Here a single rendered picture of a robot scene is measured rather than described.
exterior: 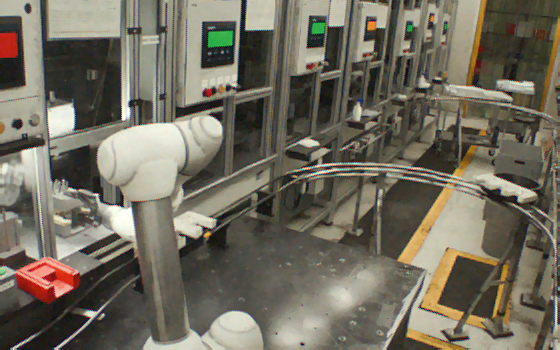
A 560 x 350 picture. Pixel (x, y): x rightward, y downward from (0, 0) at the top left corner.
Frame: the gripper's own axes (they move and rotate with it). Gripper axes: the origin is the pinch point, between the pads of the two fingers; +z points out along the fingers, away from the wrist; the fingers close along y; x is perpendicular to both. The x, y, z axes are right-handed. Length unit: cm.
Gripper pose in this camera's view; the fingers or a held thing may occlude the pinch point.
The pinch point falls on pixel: (71, 201)
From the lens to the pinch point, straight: 202.8
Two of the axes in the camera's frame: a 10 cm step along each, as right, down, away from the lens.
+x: -4.8, 2.5, -8.4
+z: -8.7, -2.4, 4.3
